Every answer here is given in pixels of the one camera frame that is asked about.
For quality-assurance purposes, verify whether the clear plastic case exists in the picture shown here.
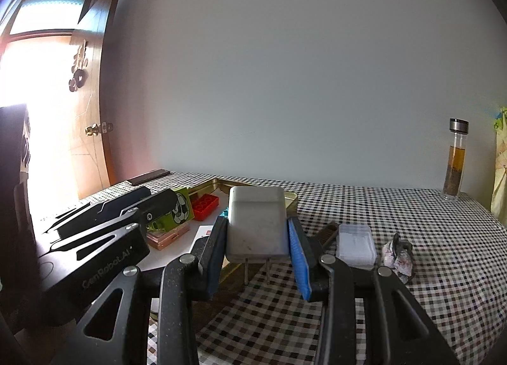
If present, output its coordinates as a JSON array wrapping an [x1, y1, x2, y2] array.
[[335, 223, 377, 271]]

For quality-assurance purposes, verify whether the glass tea bottle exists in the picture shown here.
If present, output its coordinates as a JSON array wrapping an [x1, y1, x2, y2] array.
[[443, 118, 469, 199]]

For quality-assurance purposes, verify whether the brass door knob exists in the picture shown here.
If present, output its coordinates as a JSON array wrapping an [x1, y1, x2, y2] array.
[[84, 122, 113, 137]]

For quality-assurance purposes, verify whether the green patterned cloth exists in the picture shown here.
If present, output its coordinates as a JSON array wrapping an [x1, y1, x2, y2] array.
[[491, 107, 507, 226]]

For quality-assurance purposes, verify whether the dark flat bar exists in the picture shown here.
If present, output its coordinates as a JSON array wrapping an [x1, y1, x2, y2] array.
[[126, 169, 171, 187]]

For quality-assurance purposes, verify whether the pink card case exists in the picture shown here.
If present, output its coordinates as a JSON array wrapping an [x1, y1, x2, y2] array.
[[146, 222, 190, 251]]

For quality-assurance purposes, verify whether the door hanging ornament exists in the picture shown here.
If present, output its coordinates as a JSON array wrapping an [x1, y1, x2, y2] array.
[[68, 40, 88, 92]]

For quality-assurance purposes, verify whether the white charger plug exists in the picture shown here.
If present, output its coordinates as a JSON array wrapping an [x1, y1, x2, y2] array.
[[225, 185, 292, 285]]

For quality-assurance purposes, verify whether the brown comb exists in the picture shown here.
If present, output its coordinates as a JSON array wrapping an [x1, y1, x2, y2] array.
[[315, 222, 339, 249]]

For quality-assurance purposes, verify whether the white paper tin liner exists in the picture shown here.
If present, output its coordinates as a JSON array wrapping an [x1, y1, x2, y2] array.
[[138, 189, 228, 271]]

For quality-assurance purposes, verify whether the red toy brick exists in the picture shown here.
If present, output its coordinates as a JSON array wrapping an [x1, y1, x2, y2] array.
[[191, 193, 219, 221]]

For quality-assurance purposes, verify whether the checkered tablecloth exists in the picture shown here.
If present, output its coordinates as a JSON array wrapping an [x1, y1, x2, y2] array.
[[78, 170, 507, 365]]

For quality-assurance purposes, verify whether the green toy brick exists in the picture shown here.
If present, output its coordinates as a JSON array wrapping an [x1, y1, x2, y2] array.
[[147, 187, 194, 232]]

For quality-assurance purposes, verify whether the wooden door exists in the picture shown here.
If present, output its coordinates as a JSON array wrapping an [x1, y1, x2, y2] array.
[[0, 0, 125, 207]]

